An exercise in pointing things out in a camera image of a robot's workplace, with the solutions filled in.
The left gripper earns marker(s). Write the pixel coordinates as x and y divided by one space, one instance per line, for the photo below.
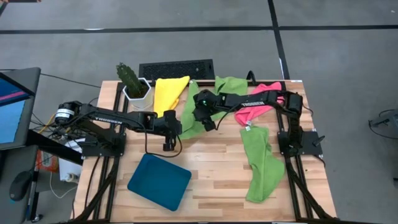
169 127

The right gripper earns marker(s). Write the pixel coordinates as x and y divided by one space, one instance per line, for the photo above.
203 107

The green microfiber towel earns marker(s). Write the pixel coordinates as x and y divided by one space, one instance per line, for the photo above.
233 85
188 121
262 165

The yellow microfiber towel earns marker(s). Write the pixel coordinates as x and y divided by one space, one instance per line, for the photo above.
168 91

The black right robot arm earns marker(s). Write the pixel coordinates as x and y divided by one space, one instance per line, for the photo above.
248 104

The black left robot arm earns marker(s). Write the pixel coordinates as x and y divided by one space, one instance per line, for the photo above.
105 117

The pink microfiber towel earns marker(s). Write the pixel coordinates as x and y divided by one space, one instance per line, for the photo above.
248 116

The white hexagonal plant pot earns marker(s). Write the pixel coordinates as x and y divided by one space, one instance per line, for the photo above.
141 102

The blue plastic tray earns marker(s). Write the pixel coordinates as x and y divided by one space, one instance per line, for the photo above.
158 182

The green cactus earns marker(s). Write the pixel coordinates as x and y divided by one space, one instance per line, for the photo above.
129 77

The white power strip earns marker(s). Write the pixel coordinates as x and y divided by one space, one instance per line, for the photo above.
72 177

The white paper box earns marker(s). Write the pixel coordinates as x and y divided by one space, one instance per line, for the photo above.
66 168

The black desk support bar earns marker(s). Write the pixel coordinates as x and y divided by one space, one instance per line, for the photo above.
53 149

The orange packet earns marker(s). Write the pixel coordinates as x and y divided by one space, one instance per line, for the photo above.
46 161

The black computer monitor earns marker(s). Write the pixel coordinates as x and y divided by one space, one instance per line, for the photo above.
12 118

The black computer mouse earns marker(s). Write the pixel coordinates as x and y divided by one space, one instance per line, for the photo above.
20 186

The grey desk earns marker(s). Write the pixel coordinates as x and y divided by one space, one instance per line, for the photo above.
12 161

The black floor stand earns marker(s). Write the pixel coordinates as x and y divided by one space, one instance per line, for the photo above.
390 119

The black aluminium table frame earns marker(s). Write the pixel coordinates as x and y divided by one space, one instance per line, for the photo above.
206 82

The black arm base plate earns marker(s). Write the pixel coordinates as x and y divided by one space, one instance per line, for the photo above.
311 147
93 150

